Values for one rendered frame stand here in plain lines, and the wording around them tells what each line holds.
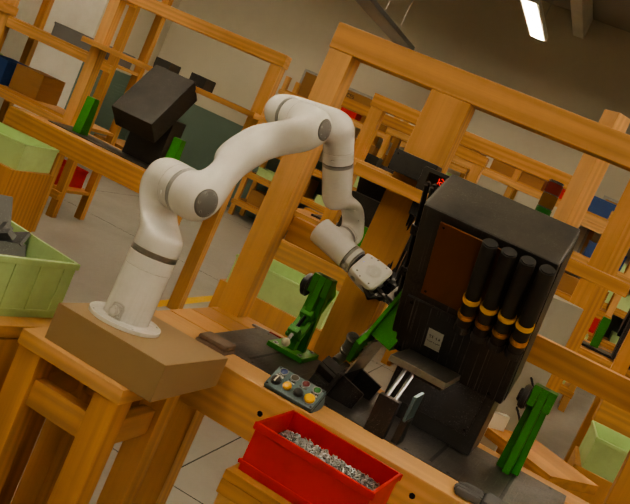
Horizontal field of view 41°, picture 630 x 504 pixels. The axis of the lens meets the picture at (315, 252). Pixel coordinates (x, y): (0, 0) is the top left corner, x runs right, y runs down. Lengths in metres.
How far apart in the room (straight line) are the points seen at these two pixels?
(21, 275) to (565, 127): 1.63
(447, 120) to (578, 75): 9.94
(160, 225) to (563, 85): 10.81
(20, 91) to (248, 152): 6.05
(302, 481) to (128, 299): 0.61
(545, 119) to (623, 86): 9.93
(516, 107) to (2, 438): 1.75
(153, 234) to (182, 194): 0.13
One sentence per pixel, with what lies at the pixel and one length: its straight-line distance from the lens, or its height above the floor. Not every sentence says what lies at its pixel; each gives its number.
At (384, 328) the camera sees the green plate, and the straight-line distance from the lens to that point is 2.41.
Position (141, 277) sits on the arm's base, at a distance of 2.12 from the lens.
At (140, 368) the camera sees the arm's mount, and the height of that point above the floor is 0.91.
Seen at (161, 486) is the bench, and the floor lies 0.21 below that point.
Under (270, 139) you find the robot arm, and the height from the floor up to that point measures 1.50.
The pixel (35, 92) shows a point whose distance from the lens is 8.05.
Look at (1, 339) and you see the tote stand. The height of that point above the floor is 0.75.
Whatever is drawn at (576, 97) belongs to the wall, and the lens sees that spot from 12.62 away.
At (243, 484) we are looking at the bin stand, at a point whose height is 0.79.
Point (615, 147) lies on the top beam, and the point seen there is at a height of 1.89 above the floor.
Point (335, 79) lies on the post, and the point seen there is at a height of 1.76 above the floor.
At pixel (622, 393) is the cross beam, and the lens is 2.79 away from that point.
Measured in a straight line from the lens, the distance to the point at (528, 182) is 9.44.
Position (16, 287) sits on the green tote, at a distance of 2.39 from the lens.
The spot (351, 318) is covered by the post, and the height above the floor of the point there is 1.06.
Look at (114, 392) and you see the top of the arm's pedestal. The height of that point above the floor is 0.83.
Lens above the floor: 1.56
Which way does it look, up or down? 7 degrees down
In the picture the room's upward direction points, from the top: 24 degrees clockwise
